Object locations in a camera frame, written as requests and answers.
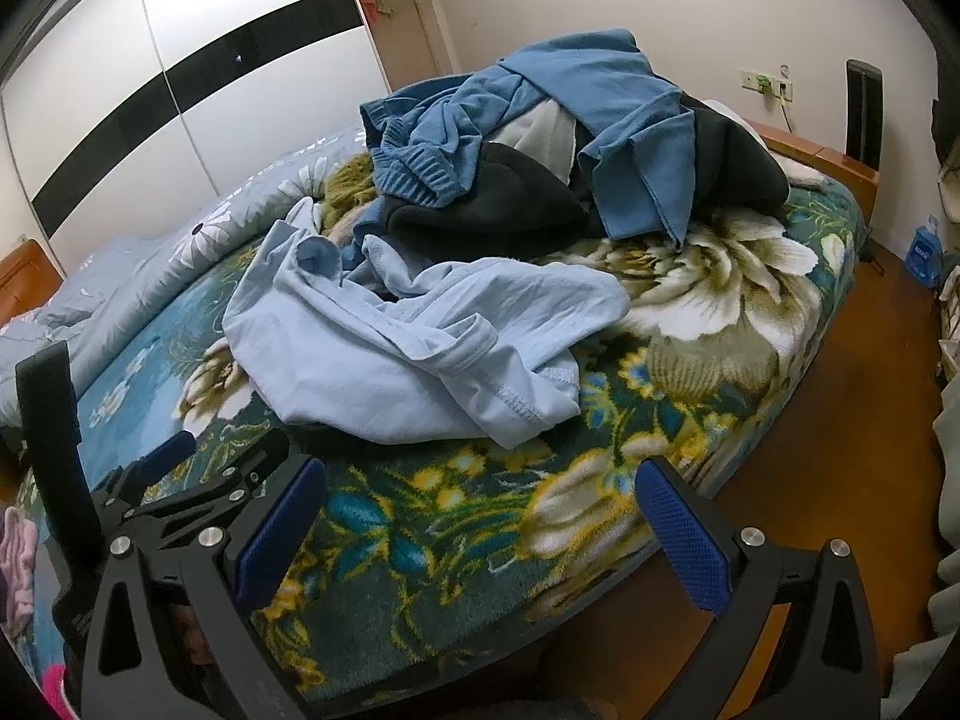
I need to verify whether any magenta cloth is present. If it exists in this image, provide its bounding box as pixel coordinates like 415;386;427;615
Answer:
41;660;83;720

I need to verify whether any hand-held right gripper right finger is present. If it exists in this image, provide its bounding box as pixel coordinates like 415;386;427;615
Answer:
634;456;880;720

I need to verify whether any pink cloth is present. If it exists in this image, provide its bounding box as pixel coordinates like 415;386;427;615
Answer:
0;506;40;646

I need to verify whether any blue sweatshirt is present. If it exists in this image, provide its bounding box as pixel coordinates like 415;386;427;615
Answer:
358;28;697;248

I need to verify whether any wall socket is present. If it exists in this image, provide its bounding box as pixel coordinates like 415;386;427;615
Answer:
739;69;794;100

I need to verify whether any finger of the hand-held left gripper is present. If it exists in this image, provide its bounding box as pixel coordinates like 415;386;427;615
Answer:
112;431;197;503
131;439;301;533

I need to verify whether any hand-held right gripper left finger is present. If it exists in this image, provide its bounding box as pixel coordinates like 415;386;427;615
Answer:
79;456;328;720

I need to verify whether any white cloth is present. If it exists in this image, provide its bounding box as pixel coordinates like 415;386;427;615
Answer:
487;101;578;185

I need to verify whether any pale blue floral duvet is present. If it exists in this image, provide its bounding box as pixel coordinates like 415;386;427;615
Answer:
0;120;376;421

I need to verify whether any beige door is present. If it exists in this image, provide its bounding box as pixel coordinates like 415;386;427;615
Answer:
349;0;458;91

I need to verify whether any blue bottle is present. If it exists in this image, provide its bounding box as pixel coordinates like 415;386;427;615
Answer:
904;214;944;290

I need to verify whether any black chair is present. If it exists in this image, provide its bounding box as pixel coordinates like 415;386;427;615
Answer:
844;58;884;170

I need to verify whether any light blue shirt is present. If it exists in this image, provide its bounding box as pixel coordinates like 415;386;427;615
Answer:
223;199;631;445

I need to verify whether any dark grey fleece garment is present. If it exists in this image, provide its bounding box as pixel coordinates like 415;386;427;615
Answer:
358;94;788;256

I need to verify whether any pale grey cloth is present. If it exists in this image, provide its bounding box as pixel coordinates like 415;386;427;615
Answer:
889;382;960;720

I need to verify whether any white wardrobe with black stripe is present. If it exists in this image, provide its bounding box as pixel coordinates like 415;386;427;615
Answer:
0;0;391;278

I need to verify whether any wooden headboard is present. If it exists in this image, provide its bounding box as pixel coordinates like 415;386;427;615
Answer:
0;240;65;331

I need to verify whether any olive green cloth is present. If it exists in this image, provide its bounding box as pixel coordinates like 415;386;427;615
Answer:
322;154;391;211

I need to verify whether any wooden bed footboard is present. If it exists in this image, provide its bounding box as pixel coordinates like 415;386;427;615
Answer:
742;118;882;248

